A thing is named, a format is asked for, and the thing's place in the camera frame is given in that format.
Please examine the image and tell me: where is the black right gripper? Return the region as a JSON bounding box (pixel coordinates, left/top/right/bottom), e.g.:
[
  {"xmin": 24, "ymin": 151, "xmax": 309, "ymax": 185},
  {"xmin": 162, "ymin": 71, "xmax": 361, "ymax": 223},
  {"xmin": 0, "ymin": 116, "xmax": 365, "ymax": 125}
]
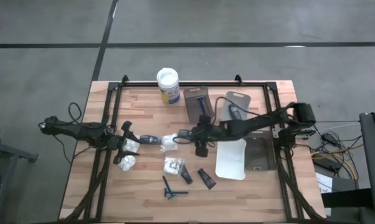
[{"xmin": 183, "ymin": 114, "xmax": 220, "ymax": 158}]

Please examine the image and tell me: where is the blue disposable razor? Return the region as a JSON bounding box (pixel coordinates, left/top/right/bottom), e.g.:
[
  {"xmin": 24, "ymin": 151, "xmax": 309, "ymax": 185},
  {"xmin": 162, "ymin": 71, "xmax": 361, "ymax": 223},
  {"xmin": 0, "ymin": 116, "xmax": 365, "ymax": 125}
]
[
  {"xmin": 196, "ymin": 95, "xmax": 207, "ymax": 115},
  {"xmin": 167, "ymin": 190, "xmax": 189, "ymax": 200},
  {"xmin": 162, "ymin": 175, "xmax": 176, "ymax": 200}
]

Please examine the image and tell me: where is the black power brick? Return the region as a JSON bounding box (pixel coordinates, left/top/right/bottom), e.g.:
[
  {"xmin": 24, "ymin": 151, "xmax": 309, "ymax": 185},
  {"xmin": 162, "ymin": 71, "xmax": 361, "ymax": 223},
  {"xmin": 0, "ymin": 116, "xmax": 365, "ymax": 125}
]
[{"xmin": 311, "ymin": 157, "xmax": 343, "ymax": 172}]

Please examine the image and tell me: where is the small white plastic bin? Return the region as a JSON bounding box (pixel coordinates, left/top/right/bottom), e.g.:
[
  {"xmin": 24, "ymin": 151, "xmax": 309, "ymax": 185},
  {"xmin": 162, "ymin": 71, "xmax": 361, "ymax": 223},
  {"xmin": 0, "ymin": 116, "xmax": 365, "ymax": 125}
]
[{"xmin": 220, "ymin": 90, "xmax": 252, "ymax": 122}]

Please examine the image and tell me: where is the white yellow wipes canister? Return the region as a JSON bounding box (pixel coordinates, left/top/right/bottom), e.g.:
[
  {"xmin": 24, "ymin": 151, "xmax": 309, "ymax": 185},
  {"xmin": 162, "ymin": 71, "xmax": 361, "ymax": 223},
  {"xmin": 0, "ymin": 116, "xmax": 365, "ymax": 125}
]
[{"xmin": 156, "ymin": 67, "xmax": 181, "ymax": 106}]

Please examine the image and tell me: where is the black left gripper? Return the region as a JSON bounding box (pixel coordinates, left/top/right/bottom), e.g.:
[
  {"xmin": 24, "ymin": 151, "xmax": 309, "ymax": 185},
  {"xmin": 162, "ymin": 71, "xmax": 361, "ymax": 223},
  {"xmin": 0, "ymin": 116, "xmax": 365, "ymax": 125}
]
[{"xmin": 108, "ymin": 120, "xmax": 142, "ymax": 166}]

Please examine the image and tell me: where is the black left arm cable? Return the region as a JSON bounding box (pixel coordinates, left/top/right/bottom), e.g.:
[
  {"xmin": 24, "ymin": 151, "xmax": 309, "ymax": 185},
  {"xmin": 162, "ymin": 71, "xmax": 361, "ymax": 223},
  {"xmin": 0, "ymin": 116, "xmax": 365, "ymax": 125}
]
[{"xmin": 67, "ymin": 101, "xmax": 83, "ymax": 124}]

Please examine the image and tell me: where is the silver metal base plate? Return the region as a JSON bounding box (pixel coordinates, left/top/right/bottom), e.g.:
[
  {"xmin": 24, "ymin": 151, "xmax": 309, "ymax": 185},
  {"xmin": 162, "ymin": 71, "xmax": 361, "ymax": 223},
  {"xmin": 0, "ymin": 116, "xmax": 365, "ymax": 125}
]
[{"xmin": 272, "ymin": 124, "xmax": 313, "ymax": 139}]

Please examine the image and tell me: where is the clear vanity pack bag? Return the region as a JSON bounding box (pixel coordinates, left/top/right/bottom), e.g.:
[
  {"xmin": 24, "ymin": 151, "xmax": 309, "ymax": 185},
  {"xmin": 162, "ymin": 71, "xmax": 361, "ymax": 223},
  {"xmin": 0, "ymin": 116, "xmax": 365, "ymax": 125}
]
[{"xmin": 163, "ymin": 156, "xmax": 186, "ymax": 176}]

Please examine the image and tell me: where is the floor cable bundle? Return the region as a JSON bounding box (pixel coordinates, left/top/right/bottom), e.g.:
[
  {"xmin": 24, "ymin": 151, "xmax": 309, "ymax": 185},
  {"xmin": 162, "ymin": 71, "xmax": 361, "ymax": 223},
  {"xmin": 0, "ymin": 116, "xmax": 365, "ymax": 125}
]
[{"xmin": 310, "ymin": 118, "xmax": 364, "ymax": 181}]

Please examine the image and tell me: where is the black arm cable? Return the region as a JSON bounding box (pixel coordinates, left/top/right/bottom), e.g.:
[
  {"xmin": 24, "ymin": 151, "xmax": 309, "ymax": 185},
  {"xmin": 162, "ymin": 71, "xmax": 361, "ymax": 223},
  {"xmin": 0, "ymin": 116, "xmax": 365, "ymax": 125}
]
[
  {"xmin": 212, "ymin": 96, "xmax": 260, "ymax": 125},
  {"xmin": 67, "ymin": 101, "xmax": 83, "ymax": 124}
]

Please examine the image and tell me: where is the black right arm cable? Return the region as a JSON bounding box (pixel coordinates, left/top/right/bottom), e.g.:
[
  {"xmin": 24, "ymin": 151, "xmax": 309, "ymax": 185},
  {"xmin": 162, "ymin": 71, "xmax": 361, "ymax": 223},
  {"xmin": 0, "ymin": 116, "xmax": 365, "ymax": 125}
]
[{"xmin": 212, "ymin": 96, "xmax": 260, "ymax": 125}]

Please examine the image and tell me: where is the large white plastic bin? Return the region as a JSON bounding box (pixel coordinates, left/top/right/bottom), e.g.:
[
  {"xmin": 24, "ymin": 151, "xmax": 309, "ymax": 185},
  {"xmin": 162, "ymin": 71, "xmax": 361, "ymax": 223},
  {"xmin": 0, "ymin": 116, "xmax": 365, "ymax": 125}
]
[{"xmin": 214, "ymin": 138, "xmax": 247, "ymax": 181}]

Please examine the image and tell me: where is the dark grey travel bottle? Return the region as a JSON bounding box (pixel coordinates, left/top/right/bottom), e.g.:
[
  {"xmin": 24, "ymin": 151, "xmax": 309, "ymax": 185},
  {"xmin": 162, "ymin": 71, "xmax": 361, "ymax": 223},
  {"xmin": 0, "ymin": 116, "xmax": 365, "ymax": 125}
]
[
  {"xmin": 140, "ymin": 134, "xmax": 163, "ymax": 146},
  {"xmin": 177, "ymin": 129, "xmax": 194, "ymax": 140},
  {"xmin": 227, "ymin": 104, "xmax": 243, "ymax": 121}
]

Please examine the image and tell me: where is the grey side furniture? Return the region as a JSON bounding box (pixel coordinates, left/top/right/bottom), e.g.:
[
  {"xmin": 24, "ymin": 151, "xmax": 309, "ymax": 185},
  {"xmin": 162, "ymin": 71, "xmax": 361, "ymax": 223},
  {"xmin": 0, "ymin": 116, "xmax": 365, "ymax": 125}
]
[{"xmin": 0, "ymin": 133, "xmax": 39, "ymax": 224}]

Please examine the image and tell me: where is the white paper sheet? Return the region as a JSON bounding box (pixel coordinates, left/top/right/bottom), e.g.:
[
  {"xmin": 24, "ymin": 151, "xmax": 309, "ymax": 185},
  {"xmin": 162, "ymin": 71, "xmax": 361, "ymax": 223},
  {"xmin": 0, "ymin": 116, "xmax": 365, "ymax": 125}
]
[{"xmin": 315, "ymin": 172, "xmax": 333, "ymax": 194}]

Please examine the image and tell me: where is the clear bag white cotton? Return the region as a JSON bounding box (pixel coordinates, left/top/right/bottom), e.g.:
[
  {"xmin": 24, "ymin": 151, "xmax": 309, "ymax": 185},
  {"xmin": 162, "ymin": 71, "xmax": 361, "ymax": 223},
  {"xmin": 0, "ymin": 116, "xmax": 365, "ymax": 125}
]
[
  {"xmin": 160, "ymin": 133, "xmax": 179, "ymax": 152},
  {"xmin": 123, "ymin": 136, "xmax": 141, "ymax": 154},
  {"xmin": 118, "ymin": 154, "xmax": 137, "ymax": 172}
]

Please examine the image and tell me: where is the dark grey plastic bin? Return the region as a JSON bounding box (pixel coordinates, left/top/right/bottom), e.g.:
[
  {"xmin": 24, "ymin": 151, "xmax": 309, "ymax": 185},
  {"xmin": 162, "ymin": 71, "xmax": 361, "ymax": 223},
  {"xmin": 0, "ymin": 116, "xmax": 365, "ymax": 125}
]
[{"xmin": 244, "ymin": 130, "xmax": 278, "ymax": 171}]

